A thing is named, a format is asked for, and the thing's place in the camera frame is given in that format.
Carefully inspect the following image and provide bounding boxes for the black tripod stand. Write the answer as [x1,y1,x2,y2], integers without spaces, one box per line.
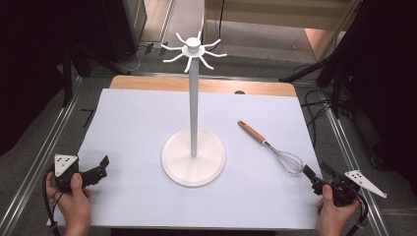
[278,0,375,120]

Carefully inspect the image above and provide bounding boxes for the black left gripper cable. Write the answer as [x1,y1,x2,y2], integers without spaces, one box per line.
[41,166,65,232]

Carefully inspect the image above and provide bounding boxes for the black floor cables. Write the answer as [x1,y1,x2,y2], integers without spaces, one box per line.
[299,63,353,148]

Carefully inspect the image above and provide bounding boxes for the metal floor rail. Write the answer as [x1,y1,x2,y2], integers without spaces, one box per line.
[0,76,85,236]
[319,89,391,236]

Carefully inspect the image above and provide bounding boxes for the person's left hand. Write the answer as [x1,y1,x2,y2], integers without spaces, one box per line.
[45,172,93,236]

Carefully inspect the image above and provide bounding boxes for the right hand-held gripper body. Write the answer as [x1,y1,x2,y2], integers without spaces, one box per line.
[311,169,388,207]

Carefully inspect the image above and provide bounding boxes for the person's right hand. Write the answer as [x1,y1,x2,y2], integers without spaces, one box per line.
[315,184,361,236]

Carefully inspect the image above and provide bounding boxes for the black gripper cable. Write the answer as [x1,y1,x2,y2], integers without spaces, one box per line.
[343,191,370,236]
[41,166,65,232]

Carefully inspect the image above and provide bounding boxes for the dark cabinet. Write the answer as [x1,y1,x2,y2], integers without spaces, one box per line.
[99,0,149,64]

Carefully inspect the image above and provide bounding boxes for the white floor cable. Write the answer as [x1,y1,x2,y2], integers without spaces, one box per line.
[114,45,149,73]

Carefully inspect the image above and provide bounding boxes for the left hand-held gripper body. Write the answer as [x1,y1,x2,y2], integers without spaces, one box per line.
[51,153,108,194]

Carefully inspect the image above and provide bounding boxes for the black metal stand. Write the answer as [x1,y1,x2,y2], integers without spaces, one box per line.
[61,43,132,108]

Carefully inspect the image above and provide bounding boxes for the white table mat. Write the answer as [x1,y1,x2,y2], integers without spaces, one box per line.
[53,88,325,231]

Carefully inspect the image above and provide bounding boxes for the wooden-handled wire whisk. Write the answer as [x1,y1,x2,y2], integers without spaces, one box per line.
[237,119,307,177]

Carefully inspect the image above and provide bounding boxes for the white hook rack stand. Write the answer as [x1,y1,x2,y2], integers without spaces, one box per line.
[159,30,228,189]

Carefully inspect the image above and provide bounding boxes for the black hanging cable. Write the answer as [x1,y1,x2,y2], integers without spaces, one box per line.
[206,0,226,53]

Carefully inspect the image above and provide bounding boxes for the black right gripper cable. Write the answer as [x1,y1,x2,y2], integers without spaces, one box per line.
[343,191,370,236]

